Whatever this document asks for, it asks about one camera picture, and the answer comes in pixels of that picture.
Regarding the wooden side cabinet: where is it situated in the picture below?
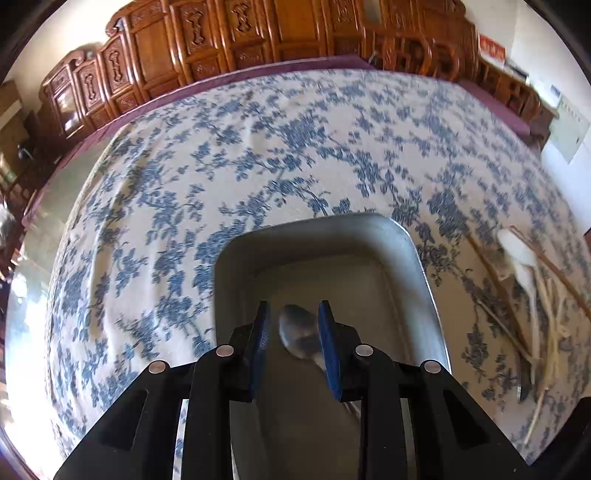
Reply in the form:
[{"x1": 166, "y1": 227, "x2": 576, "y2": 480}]
[{"x1": 475, "y1": 58, "x2": 543, "y2": 125}]

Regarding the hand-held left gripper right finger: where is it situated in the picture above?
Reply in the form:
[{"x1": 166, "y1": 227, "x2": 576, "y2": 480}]
[{"x1": 318, "y1": 300, "x2": 532, "y2": 480}]

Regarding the blue floral tablecloth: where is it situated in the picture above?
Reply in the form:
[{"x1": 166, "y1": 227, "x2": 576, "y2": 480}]
[{"x1": 46, "y1": 69, "x2": 591, "y2": 476}]

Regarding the brown wooden chopstick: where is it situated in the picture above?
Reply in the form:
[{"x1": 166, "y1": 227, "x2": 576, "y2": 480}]
[
  {"x1": 466, "y1": 235, "x2": 532, "y2": 358},
  {"x1": 510, "y1": 226, "x2": 591, "y2": 320}
]

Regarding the red sign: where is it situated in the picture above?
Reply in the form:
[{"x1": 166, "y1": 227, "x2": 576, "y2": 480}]
[{"x1": 479, "y1": 36, "x2": 506, "y2": 63}]

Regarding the slim metal utensil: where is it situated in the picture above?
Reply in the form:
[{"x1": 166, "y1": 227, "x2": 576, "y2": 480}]
[{"x1": 517, "y1": 355, "x2": 534, "y2": 401}]

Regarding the wooden armchair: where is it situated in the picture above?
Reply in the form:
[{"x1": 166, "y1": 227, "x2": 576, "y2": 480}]
[{"x1": 369, "y1": 30, "x2": 462, "y2": 81}]

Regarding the metal spoon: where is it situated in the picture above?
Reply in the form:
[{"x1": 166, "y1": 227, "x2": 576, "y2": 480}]
[{"x1": 278, "y1": 305, "x2": 361, "y2": 421}]

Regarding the carved wooden screen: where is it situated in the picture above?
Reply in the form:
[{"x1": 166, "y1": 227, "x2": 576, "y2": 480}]
[{"x1": 39, "y1": 0, "x2": 478, "y2": 139}]

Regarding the white rice ladle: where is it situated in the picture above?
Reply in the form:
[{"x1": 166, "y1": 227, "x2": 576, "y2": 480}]
[{"x1": 498, "y1": 229, "x2": 539, "y2": 268}]

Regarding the white plastic spoon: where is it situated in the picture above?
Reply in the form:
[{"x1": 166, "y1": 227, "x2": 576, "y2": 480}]
[{"x1": 515, "y1": 264, "x2": 542, "y2": 365}]

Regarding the purple cloth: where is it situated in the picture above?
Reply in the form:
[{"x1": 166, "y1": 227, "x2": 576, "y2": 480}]
[{"x1": 21, "y1": 53, "x2": 532, "y2": 227}]

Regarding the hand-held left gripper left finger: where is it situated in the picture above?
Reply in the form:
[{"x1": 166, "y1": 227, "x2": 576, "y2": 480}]
[{"x1": 53, "y1": 300, "x2": 271, "y2": 480}]

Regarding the metal tray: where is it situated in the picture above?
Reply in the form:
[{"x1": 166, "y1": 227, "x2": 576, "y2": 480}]
[{"x1": 215, "y1": 213, "x2": 451, "y2": 480}]

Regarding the grey wall panel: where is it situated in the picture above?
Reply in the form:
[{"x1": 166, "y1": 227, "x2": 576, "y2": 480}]
[{"x1": 551, "y1": 95, "x2": 591, "y2": 164}]

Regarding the light bamboo chopstick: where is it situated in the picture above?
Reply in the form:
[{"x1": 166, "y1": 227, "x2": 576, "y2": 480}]
[
  {"x1": 478, "y1": 302, "x2": 532, "y2": 358},
  {"x1": 524, "y1": 318, "x2": 566, "y2": 446}
]

